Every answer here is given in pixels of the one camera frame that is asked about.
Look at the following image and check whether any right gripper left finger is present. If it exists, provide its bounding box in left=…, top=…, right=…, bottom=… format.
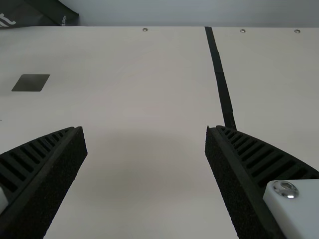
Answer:
left=0, top=125, right=88, bottom=239

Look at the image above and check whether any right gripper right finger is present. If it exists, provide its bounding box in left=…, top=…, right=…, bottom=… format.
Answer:
left=204, top=124, right=319, bottom=239

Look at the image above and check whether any black strip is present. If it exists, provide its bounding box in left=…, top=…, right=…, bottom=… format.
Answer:
left=204, top=26, right=238, bottom=131

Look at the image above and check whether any dark grey bag with straps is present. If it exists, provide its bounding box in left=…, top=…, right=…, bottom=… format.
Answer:
left=0, top=0, right=80, bottom=30

